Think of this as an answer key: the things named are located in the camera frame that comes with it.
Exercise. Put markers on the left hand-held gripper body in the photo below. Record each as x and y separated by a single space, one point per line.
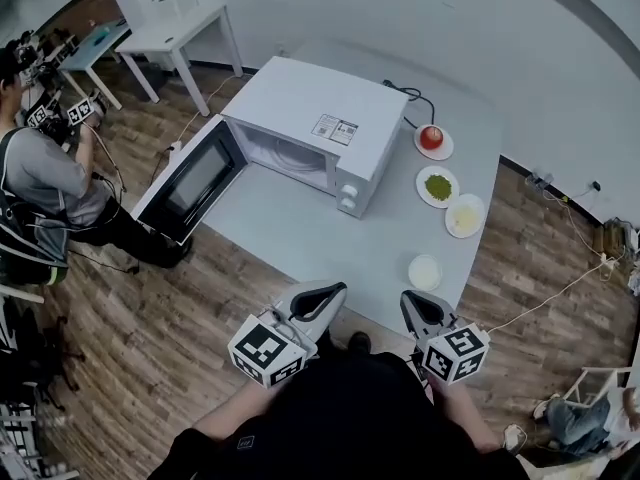
265 350

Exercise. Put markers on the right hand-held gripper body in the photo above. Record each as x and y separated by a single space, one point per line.
455 353

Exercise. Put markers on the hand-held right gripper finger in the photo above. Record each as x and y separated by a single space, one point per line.
440 308
414 320

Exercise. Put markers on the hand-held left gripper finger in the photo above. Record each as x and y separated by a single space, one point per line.
310 288
325 320

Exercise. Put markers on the small white bowl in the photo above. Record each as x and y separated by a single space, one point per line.
425 271

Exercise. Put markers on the green powder pile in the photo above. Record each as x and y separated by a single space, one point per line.
438 186

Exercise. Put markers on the white microwave oven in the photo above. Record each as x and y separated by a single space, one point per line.
320 93

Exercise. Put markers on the person's right forearm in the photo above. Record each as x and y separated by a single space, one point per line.
465 413

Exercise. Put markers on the person's left forearm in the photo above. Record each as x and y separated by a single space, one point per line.
235 413

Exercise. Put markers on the person's black shoe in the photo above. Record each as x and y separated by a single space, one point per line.
360 342

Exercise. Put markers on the grey table with white legs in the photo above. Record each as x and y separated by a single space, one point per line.
300 238

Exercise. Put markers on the white round plate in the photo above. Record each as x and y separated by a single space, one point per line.
465 233
437 204

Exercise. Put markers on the person's black shirt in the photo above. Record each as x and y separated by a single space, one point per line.
350 418

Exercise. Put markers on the white chair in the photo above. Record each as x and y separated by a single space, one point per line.
595 373

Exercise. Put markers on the red apple on plate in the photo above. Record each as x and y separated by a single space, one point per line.
446 152

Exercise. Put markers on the small white power strip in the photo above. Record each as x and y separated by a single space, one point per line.
609 264

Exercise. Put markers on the brown storage basket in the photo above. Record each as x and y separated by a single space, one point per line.
620 238

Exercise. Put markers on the black office chair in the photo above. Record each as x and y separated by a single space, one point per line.
30 358

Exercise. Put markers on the black backpack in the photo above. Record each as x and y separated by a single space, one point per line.
30 248

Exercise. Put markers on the white metal rack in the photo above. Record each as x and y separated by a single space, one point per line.
20 443

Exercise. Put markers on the white side table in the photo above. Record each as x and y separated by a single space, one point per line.
170 33

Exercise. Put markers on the white countertop appliance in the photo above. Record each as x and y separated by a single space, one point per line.
175 0

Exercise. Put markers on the light blue table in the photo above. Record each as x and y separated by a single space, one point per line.
95 43

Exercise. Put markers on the wall socket with plugs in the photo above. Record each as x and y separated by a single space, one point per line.
540 182

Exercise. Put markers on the black wall plug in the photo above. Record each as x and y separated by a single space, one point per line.
595 186

